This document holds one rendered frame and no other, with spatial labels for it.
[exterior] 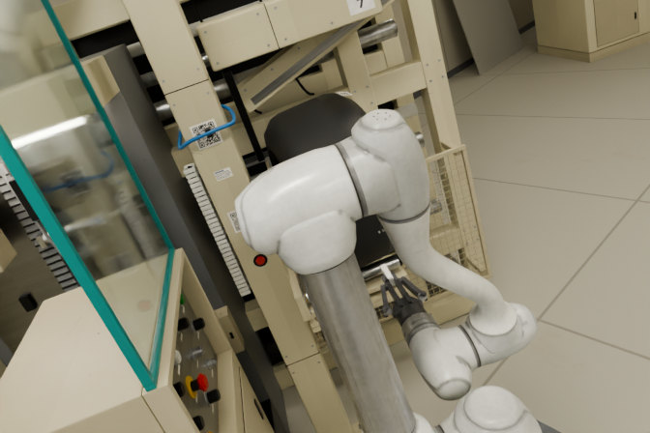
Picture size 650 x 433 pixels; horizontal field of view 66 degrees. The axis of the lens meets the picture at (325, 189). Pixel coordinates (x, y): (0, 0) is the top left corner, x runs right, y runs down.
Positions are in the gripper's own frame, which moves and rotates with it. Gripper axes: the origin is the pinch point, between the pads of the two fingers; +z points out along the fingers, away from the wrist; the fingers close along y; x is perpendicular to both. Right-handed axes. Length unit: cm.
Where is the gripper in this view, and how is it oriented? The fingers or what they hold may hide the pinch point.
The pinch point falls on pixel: (387, 274)
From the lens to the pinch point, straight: 146.4
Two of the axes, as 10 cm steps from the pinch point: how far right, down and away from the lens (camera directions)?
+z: -2.5, -4.6, 8.5
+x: 2.7, 8.1, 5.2
